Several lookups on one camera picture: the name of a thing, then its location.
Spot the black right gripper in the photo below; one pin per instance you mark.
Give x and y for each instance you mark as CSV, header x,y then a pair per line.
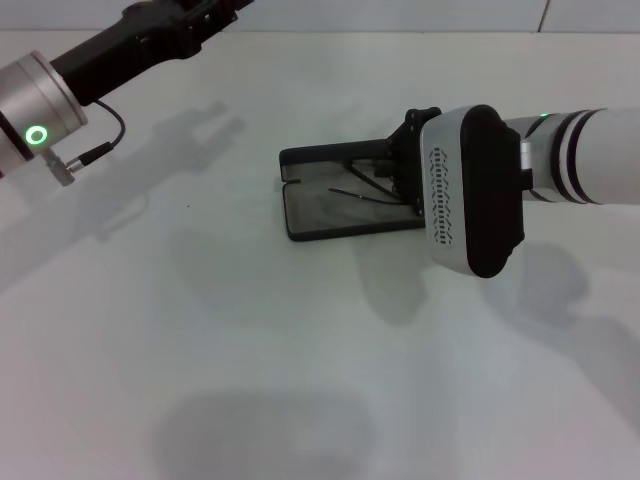
x,y
407,160

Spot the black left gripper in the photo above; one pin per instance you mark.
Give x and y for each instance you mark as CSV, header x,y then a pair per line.
x,y
125,45

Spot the black thin-frame glasses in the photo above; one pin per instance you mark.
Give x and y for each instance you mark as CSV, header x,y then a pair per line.
x,y
365,196

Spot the black glasses case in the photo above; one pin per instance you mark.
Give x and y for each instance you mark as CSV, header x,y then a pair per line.
x,y
320,215

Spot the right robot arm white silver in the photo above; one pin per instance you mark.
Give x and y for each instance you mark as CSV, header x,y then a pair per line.
x,y
600,155

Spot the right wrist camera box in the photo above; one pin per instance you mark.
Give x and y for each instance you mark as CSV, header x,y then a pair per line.
x,y
445,200

